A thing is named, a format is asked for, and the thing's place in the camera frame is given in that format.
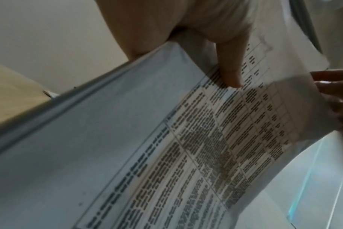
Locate round wooden table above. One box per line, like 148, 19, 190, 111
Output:
0, 61, 52, 131

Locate person's right hand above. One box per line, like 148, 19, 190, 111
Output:
310, 69, 343, 135

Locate person's left hand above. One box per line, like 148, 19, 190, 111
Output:
95, 0, 260, 88

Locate stack of printed papers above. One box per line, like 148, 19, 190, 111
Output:
0, 0, 343, 229

